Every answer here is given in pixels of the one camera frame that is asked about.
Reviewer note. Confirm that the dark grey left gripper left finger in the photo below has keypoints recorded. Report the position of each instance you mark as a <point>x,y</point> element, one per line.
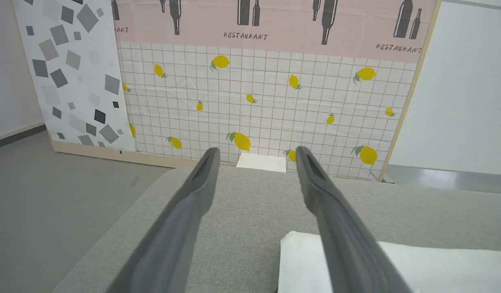
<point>173,240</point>

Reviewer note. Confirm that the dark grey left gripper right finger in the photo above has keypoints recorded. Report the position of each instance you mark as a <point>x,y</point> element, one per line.
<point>344,240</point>

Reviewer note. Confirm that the white and black t-shirt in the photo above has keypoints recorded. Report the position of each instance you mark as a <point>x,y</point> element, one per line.
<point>437,268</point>

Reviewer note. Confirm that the white box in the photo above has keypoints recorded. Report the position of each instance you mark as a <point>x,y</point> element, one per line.
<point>260,162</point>

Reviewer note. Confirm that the lemon grid print panel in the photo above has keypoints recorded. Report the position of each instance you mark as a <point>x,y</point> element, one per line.
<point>266,93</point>

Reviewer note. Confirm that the grey squares print panel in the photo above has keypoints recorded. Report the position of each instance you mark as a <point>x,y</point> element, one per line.
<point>71,81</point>

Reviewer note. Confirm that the white partition board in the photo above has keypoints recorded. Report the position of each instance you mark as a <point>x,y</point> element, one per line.
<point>466,89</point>

